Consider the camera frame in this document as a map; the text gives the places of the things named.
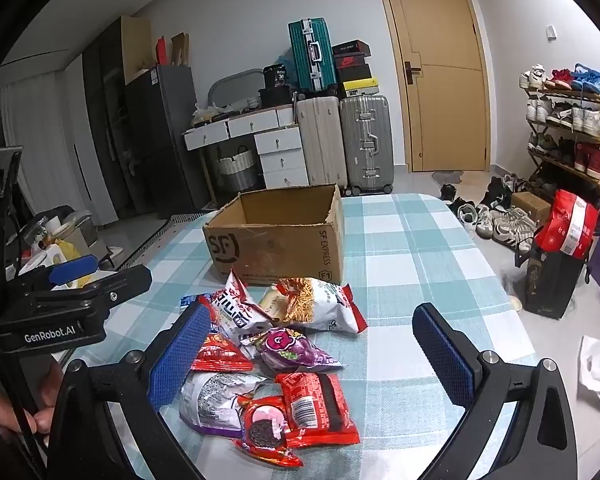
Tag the small brown cardboard box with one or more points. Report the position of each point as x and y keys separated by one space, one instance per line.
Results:
x=530 y=205

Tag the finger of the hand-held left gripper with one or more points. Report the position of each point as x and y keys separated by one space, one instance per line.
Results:
x=125 y=280
x=75 y=266

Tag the teal suitcase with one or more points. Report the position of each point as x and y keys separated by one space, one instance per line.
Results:
x=305 y=65

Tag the small white noodle snack packet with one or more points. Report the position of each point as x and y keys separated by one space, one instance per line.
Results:
x=235 y=310

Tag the grey doormat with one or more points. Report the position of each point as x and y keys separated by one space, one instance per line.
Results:
x=447 y=177

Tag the white curtain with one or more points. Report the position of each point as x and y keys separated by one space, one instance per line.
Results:
x=40 y=135

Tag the blue checked tablecloth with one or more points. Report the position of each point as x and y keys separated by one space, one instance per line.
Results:
x=405 y=260

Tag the black paper bag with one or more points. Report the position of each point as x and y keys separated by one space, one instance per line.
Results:
x=550 y=285

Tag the large white noodle snack packet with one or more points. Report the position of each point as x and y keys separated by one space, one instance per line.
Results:
x=315 y=305

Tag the silver purple snack packet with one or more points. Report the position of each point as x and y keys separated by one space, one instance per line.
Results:
x=210 y=400

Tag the grey suitcase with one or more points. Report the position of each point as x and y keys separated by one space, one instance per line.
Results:
x=365 y=150

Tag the row of racked shoes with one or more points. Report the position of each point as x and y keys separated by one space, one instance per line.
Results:
x=587 y=120

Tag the grey trash bin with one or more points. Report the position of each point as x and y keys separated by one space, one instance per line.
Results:
x=77 y=232

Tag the wooden shoe rack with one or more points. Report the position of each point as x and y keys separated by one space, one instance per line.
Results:
x=567 y=95

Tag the tan wooden door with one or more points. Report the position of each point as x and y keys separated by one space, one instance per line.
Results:
x=440 y=110

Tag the black white patterned rug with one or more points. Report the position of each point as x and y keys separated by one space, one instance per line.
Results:
x=165 y=232

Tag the red barcode snack packet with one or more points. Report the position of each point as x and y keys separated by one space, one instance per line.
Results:
x=320 y=405

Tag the beige dotted cake packet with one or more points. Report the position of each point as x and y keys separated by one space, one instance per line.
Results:
x=271 y=305

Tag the white slipper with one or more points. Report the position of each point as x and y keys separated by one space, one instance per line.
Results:
x=114 y=254

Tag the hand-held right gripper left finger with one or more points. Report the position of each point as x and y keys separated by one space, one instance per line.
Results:
x=180 y=350

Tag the beige suitcase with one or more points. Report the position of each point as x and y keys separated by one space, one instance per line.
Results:
x=320 y=145

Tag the red cookie packet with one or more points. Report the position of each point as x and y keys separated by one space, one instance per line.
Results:
x=265 y=430

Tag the oval grey mirror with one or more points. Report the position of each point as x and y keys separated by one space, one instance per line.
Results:
x=235 y=85

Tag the yellow plastic bag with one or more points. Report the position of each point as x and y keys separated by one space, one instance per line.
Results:
x=64 y=251

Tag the red black shoe box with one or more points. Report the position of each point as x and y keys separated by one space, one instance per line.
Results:
x=352 y=66

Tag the blue white snack packet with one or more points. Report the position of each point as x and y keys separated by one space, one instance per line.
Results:
x=187 y=301

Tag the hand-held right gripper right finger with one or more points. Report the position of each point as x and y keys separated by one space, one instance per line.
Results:
x=445 y=355

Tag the small red snack packet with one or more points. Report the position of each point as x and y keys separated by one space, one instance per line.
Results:
x=220 y=355

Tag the knotted plastic food bag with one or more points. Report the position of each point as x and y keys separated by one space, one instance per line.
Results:
x=202 y=115

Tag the red shopping bag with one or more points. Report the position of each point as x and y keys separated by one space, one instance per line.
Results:
x=567 y=225

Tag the black refrigerator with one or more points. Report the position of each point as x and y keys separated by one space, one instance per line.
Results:
x=165 y=135

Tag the black tub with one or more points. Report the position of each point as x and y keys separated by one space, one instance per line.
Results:
x=277 y=76

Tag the white drawer desk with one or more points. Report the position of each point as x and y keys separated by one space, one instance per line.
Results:
x=280 y=140

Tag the dark wardrobe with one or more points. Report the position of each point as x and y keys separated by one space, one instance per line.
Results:
x=105 y=135

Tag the pile of loose shoes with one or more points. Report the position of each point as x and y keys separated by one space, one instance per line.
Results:
x=505 y=225

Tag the woven laundry basket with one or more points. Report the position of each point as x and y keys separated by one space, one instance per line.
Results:
x=235 y=170

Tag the flat cardboard sheet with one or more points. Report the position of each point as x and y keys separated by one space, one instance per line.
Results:
x=136 y=45

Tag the brown paper bag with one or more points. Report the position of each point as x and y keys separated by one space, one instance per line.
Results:
x=180 y=49

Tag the red paper bag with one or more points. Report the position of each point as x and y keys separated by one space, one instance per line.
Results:
x=161 y=50

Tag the person's left hand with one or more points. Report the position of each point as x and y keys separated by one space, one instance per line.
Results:
x=0 y=405

